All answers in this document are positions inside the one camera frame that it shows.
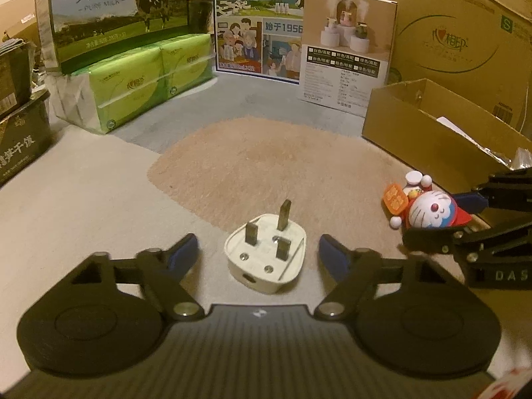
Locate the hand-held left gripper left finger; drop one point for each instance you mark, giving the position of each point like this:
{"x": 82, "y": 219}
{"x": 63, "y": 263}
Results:
{"x": 183, "y": 253}

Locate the large brown cardboard box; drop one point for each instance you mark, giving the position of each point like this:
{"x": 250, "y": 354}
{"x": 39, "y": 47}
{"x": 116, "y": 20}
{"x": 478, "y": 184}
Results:
{"x": 440, "y": 41}

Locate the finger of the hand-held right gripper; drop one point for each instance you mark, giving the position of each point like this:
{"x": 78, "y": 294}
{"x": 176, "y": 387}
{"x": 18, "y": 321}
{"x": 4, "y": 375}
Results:
{"x": 507, "y": 187}
{"x": 428, "y": 239}

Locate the green tissue pack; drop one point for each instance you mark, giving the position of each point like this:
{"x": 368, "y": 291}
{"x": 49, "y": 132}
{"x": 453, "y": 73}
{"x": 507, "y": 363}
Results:
{"x": 187, "y": 66}
{"x": 129, "y": 91}

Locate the dark green box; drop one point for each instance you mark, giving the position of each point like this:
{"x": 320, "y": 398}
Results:
{"x": 201, "y": 16}

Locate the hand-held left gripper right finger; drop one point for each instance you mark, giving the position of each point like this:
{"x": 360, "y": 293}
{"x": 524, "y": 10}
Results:
{"x": 332, "y": 254}

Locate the dark gift box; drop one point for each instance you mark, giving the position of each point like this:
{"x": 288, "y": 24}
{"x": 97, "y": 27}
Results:
{"x": 20, "y": 141}
{"x": 14, "y": 79}

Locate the cow print milk carton box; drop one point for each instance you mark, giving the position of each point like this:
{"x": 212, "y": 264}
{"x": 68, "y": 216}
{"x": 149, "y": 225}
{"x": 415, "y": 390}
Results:
{"x": 108, "y": 16}

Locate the blue milk carton box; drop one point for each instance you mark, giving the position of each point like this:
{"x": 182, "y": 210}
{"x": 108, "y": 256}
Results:
{"x": 257, "y": 29}

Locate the white humidifier product box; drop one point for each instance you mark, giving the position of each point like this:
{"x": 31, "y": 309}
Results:
{"x": 345, "y": 62}

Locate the white three-pin plug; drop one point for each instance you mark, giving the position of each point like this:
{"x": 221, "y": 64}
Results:
{"x": 266, "y": 253}

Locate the blue cat toy figure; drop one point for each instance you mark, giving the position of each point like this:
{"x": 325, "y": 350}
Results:
{"x": 432, "y": 212}

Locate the shallow cardboard box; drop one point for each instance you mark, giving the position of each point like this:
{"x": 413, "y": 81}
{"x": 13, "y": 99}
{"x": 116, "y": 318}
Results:
{"x": 407, "y": 137}

